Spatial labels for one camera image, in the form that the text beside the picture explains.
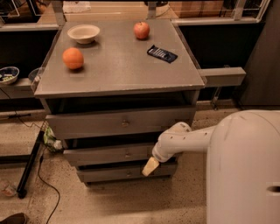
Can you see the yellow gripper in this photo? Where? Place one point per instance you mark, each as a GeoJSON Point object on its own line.
{"type": "Point", "coordinates": [157, 155]}

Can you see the grey drawer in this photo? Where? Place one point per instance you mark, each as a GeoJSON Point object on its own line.
{"type": "Point", "coordinates": [118, 122]}
{"type": "Point", "coordinates": [124, 170]}
{"type": "Point", "coordinates": [109, 154]}

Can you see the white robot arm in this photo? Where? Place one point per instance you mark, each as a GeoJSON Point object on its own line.
{"type": "Point", "coordinates": [242, 165]}

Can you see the grey top drawer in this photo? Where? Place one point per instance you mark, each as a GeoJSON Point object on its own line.
{"type": "Point", "coordinates": [118, 122]}

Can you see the grey bottom drawer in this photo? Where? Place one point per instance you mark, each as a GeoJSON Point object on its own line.
{"type": "Point", "coordinates": [124, 170]}

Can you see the grey drawer cabinet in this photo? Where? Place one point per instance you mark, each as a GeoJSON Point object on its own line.
{"type": "Point", "coordinates": [119, 74]}

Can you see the green white plastic bag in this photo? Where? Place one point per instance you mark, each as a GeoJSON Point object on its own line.
{"type": "Point", "coordinates": [51, 142]}

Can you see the dark blue snack packet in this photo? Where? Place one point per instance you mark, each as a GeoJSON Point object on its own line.
{"type": "Point", "coordinates": [161, 54]}

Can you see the grey side shelf beam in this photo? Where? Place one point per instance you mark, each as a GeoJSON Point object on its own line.
{"type": "Point", "coordinates": [222, 77]}

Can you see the black metal stand leg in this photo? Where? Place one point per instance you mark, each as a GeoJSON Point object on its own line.
{"type": "Point", "coordinates": [21, 191]}

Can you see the orange fruit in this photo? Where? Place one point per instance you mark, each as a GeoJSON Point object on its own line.
{"type": "Point", "coordinates": [73, 58]}

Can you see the red apple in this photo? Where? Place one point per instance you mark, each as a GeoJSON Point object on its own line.
{"type": "Point", "coordinates": [141, 30]}

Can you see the brown shoe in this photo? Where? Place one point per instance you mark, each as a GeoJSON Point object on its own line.
{"type": "Point", "coordinates": [17, 218]}

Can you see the beige bowl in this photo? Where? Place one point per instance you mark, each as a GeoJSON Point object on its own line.
{"type": "Point", "coordinates": [83, 33]}

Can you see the clear plastic container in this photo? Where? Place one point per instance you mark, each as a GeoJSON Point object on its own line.
{"type": "Point", "coordinates": [35, 77]}

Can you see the blue white patterned bowl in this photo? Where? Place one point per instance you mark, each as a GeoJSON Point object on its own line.
{"type": "Point", "coordinates": [8, 75]}

